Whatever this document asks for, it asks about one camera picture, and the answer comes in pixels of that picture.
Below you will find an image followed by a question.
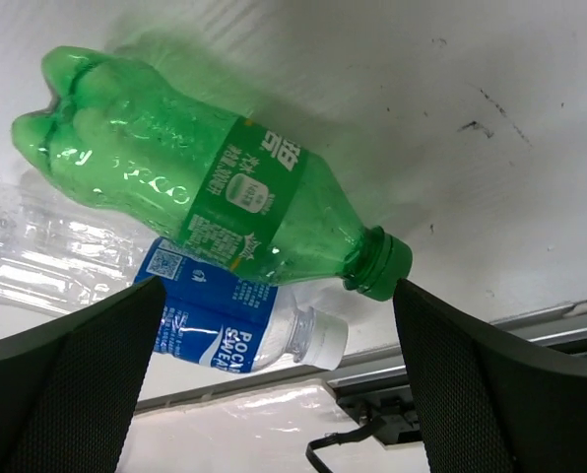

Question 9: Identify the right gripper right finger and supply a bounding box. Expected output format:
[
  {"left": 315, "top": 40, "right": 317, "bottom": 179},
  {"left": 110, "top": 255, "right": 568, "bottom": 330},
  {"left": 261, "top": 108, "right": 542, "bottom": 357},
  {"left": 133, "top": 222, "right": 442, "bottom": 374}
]
[{"left": 393, "top": 280, "right": 587, "bottom": 472}]

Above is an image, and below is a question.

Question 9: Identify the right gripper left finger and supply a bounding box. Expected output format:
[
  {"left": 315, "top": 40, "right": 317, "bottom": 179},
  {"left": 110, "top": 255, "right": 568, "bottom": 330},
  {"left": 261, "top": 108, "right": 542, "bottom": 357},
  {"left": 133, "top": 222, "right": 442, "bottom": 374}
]
[{"left": 0, "top": 277, "right": 165, "bottom": 472}]

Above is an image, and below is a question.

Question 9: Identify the Pocari Sweat clear bottle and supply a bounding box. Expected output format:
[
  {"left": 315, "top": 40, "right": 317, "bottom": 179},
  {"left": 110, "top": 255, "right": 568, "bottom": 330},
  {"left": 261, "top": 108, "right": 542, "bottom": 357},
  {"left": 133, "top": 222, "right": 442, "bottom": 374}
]
[{"left": 0, "top": 175, "right": 349, "bottom": 374}]

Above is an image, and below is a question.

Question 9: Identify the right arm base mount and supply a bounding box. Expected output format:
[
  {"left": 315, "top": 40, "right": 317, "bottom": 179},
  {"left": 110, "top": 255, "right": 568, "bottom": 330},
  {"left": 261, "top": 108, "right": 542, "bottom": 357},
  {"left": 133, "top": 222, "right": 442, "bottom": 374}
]
[{"left": 305, "top": 373, "right": 423, "bottom": 473}]

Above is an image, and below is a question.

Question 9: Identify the green plastic soda bottle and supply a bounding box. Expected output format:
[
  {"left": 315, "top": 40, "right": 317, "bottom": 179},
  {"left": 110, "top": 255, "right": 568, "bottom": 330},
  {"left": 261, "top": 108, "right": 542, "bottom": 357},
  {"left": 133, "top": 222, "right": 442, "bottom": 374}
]
[{"left": 11, "top": 46, "right": 413, "bottom": 301}]

